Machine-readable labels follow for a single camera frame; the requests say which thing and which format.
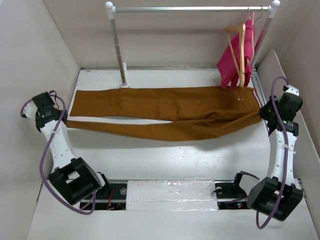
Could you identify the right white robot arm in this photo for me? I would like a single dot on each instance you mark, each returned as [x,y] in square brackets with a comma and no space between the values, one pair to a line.
[277,194]

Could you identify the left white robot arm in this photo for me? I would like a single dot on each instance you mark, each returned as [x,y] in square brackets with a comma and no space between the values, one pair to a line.
[72,177]

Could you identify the brown trousers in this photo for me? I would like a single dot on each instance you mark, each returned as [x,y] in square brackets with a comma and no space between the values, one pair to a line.
[178,114]

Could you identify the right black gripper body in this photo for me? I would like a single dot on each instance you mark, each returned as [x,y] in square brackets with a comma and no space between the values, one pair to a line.
[265,111]

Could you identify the pink clothes hanger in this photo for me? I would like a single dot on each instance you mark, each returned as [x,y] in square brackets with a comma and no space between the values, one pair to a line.
[249,61]

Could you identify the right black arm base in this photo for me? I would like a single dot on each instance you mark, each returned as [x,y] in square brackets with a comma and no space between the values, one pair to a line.
[229,193]

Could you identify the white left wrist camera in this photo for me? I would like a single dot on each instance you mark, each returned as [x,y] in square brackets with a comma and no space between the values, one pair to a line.
[28,110]

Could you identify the pink garment on hanger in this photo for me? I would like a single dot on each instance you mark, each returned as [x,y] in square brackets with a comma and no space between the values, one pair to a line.
[226,66]

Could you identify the aluminium rail on right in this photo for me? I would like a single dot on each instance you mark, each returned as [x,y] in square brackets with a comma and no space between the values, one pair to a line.
[263,76]

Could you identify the wooden clothes hanger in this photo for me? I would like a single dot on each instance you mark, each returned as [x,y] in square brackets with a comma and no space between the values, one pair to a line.
[240,66]

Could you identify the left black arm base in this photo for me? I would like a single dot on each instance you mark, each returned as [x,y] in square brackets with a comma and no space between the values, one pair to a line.
[113,199]

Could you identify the silver and white clothes rack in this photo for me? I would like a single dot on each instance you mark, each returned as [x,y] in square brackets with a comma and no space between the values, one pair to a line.
[111,11]

